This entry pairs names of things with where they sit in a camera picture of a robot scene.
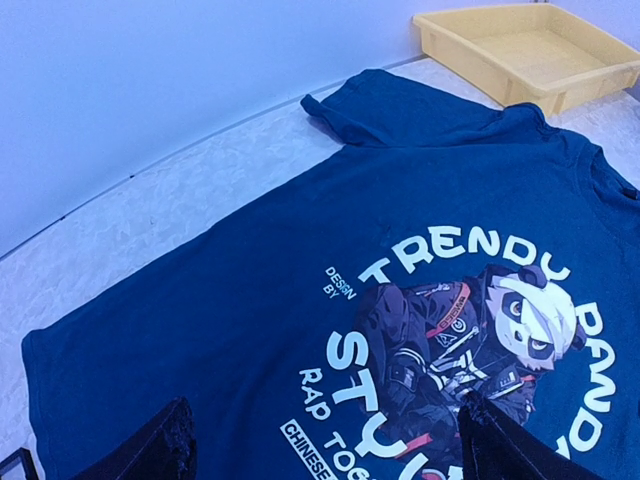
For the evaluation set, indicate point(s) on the yellow plastic tray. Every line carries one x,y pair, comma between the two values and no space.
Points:
529,53

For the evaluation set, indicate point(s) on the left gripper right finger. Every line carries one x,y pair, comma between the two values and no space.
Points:
494,446

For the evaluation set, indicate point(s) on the blue printed t-shirt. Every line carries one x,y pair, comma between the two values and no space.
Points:
332,328

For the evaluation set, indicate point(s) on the black empty display box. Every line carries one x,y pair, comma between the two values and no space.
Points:
19,459

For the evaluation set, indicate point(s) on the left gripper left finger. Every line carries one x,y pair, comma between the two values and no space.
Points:
163,448

